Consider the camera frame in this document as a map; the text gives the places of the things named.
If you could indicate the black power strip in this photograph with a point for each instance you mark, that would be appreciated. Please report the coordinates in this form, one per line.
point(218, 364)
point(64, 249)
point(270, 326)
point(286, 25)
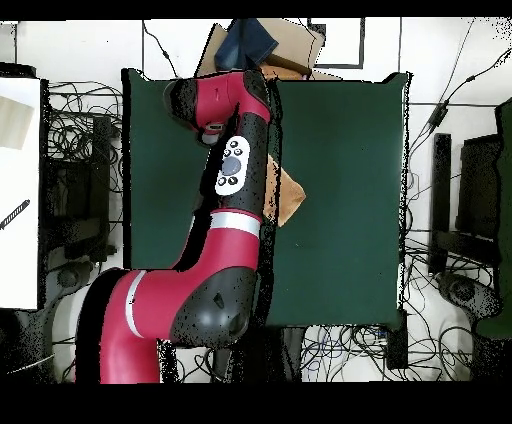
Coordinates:
point(396, 344)

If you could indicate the folded orange-brown cloth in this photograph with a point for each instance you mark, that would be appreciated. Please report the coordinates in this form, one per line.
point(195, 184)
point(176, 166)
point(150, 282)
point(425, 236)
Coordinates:
point(286, 72)

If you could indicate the dark green table cloth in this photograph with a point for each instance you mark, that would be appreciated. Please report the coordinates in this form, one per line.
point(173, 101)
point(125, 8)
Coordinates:
point(340, 160)

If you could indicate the beige paper sheet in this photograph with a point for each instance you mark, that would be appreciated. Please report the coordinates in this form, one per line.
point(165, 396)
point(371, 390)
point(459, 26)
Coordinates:
point(14, 120)

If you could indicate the tan terry towel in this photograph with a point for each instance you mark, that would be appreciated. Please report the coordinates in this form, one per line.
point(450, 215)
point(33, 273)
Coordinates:
point(291, 196)

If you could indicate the white desk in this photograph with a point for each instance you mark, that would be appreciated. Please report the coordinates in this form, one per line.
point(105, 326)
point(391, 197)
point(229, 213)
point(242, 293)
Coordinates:
point(20, 260)

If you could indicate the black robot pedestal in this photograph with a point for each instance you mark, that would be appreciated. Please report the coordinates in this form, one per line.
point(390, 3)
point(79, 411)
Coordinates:
point(294, 352)

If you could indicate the black equipment rack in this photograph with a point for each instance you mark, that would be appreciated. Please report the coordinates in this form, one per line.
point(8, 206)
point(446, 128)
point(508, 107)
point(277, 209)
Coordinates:
point(66, 200)

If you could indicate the blue denim jeans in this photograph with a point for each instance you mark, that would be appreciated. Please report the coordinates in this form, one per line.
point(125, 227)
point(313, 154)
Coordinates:
point(240, 48)

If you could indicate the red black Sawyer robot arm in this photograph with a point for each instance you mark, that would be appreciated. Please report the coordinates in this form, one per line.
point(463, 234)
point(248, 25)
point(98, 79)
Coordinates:
point(232, 256)

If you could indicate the black flat panel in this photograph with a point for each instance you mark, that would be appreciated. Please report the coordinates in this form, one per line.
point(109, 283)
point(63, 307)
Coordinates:
point(478, 188)

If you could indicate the black upright bar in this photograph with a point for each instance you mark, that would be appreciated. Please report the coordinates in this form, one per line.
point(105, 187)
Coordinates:
point(440, 200)

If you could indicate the brown cardboard box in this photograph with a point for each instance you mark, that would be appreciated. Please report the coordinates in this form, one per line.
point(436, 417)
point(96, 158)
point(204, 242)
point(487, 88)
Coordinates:
point(294, 40)

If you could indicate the black striped tool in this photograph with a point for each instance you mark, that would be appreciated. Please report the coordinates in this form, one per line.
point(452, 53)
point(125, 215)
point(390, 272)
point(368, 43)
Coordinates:
point(16, 213)

